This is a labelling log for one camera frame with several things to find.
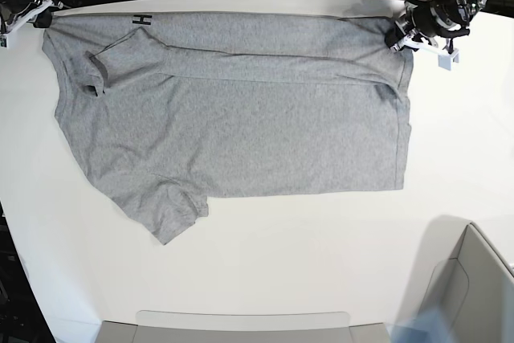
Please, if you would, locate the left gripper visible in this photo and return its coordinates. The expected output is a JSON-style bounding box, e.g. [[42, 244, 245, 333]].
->
[[385, 5, 470, 52]]

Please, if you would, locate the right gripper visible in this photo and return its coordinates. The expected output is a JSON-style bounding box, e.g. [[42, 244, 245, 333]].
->
[[1, 0, 64, 34]]

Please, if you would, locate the grey T-shirt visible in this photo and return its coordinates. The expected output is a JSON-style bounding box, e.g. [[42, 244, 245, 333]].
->
[[42, 13, 414, 244]]

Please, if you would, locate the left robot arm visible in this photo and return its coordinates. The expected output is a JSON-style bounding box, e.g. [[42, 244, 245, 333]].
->
[[385, 0, 487, 57]]

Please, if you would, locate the grey plastic bin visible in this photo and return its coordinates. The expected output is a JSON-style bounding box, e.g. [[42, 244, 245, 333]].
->
[[391, 223, 513, 342]]

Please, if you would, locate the grey tray front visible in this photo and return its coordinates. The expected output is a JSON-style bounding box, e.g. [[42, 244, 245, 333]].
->
[[96, 310, 391, 342]]

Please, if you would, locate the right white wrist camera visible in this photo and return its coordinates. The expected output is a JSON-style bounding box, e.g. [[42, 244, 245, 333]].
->
[[0, 33, 8, 48]]

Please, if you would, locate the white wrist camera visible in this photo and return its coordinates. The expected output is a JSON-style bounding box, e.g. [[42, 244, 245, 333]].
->
[[0, 33, 8, 48], [438, 49, 459, 71]]

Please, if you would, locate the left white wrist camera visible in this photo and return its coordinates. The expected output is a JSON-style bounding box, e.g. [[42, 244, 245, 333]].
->
[[438, 49, 459, 71]]

